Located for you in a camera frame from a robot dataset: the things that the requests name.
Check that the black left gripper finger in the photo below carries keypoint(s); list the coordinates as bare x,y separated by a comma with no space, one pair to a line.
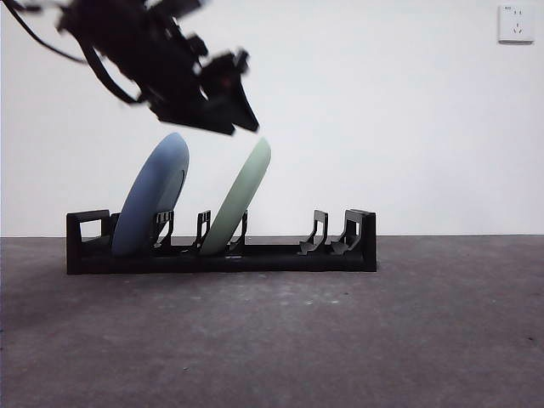
200,117
240,110

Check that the pale green round plate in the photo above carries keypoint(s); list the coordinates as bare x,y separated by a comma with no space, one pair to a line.
238,195

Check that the blue round plate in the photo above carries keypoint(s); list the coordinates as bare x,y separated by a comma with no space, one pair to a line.
149,191

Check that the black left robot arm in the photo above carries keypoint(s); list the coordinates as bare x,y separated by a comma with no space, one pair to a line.
140,51

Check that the black plastic plate rack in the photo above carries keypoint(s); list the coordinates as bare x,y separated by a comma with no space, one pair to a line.
297,259

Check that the white wall socket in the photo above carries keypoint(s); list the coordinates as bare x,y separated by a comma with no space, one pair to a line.
516,25

